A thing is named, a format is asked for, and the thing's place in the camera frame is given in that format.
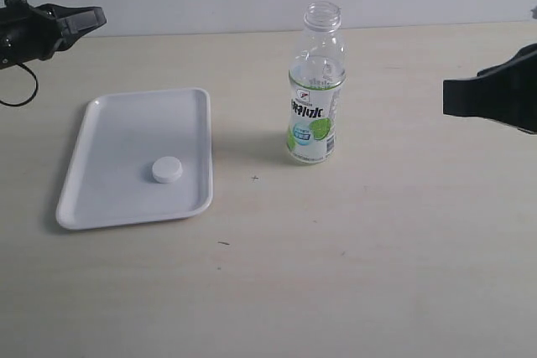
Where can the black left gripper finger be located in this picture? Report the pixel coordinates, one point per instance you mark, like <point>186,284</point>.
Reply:
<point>74,23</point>

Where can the clear labelled drink bottle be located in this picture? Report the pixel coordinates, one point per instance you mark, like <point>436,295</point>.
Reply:
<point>316,77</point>

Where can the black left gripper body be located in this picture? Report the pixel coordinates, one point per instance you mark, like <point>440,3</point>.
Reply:
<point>30,33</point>

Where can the white bottle cap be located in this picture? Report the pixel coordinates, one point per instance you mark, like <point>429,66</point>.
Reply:
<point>167,170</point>

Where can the white plastic tray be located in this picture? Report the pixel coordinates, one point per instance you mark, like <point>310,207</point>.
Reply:
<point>109,180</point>

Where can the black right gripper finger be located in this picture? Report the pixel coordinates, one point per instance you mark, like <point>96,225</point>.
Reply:
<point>503,93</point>

